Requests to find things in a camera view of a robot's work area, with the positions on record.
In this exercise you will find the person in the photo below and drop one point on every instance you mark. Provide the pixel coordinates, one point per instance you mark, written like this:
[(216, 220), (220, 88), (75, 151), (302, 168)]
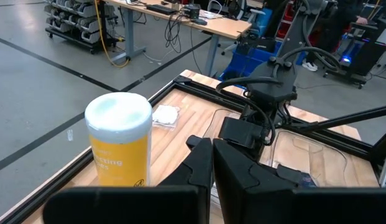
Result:
[(332, 31)]

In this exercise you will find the black equipment cart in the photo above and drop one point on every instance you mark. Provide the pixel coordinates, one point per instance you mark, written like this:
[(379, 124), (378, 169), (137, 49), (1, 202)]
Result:
[(366, 56)]

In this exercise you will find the black keyboard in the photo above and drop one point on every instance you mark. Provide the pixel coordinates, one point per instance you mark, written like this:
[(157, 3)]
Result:
[(161, 9)]

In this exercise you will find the small clear floor scrap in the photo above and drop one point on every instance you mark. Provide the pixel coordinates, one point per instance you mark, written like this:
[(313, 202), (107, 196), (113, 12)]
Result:
[(70, 134)]

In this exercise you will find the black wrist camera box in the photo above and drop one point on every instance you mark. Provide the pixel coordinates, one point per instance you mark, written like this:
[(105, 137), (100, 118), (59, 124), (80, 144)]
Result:
[(239, 130)]

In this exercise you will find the black power box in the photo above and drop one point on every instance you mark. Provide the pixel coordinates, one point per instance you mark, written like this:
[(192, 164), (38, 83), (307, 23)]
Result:
[(192, 11)]

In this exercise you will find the black cart grey bins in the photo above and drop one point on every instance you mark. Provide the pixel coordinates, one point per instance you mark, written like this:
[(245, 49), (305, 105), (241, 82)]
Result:
[(77, 21)]

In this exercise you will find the wooden desk top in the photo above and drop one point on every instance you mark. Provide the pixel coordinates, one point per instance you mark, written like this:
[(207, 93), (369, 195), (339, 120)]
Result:
[(223, 26)]

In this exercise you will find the blue plastic tub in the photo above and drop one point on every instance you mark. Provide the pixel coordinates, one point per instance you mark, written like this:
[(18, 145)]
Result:
[(236, 63)]

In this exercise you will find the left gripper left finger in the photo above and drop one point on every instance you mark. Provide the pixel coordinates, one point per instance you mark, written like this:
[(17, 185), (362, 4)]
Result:
[(133, 205)]

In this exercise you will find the white wipes canister yellow label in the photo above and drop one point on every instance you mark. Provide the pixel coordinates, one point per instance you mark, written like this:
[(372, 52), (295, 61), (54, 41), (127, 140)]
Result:
[(118, 140)]

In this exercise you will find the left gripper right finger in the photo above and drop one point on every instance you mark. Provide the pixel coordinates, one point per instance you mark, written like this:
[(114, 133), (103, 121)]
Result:
[(289, 208)]

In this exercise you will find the grey metal desk leg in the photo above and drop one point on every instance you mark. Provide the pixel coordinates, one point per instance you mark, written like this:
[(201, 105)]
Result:
[(212, 53)]

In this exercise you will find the person's hand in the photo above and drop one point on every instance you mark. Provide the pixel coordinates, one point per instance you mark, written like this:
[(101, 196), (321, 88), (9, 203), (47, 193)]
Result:
[(362, 20)]

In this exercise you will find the white vanity pack bag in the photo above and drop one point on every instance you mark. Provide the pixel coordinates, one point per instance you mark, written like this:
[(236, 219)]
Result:
[(164, 115)]

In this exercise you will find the grey metal table stand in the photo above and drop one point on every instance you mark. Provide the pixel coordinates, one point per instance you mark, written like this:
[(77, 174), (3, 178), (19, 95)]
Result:
[(129, 34)]

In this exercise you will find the red storage bins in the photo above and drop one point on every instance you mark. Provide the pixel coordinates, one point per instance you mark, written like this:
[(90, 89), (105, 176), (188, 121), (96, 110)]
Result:
[(284, 21)]

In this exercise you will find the dark blue squeeze tube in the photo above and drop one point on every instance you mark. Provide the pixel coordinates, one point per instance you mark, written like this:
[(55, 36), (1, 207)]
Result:
[(300, 178)]

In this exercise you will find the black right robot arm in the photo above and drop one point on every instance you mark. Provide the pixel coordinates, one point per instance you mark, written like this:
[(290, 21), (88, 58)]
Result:
[(273, 81)]

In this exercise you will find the clear plastic bin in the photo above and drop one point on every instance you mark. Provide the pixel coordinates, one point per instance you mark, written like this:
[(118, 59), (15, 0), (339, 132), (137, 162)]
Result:
[(323, 155)]

